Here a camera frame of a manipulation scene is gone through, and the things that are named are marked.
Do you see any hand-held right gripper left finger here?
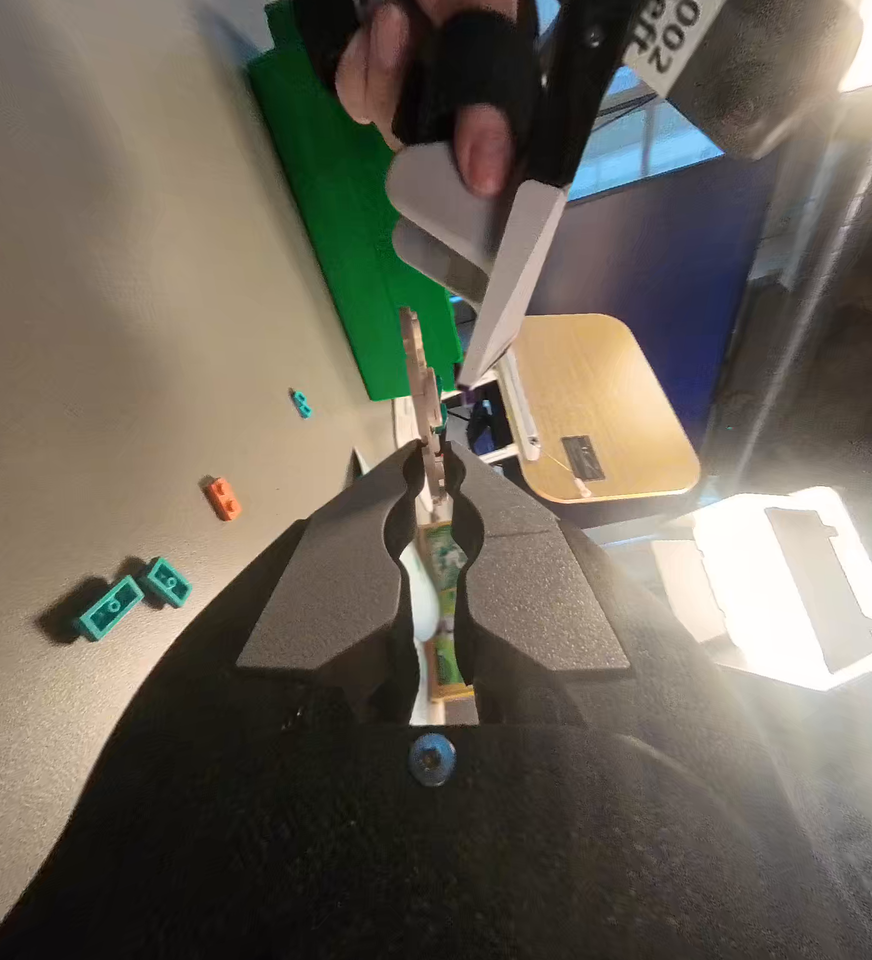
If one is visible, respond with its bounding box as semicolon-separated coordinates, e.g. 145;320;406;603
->
237;439;428;717

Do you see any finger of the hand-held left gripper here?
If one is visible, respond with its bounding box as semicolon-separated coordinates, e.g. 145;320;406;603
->
454;178;568;393

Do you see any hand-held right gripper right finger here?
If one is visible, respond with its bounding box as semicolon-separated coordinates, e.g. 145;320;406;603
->
442;441;632;708

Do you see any round cream lego plate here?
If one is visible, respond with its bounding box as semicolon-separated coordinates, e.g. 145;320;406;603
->
398;306;448;519

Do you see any teal lego brick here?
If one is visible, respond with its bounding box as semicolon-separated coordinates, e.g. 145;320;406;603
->
76;576;146;642
139;556;193;609

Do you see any colourful lego set box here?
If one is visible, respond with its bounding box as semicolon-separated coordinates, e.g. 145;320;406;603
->
415;521;475;702

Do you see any orange lego brick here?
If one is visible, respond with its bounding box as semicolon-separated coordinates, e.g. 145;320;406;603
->
203;476;244;522

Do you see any person's left hand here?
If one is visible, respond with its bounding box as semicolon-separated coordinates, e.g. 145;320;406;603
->
297;0;538;198

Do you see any light blue instruction booklet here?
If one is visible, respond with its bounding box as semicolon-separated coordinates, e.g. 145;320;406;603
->
349;446;441;725

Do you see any wooden-top white tilting stand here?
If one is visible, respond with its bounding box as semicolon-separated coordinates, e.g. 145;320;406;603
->
392;313;701;505

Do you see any bright white light panel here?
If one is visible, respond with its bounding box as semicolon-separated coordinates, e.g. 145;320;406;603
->
649;486;872;693

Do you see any green plastic bin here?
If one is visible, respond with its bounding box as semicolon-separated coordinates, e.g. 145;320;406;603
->
247;0;463;402

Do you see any glass window black frame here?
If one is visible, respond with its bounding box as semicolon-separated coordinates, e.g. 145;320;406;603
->
567;71;726;202

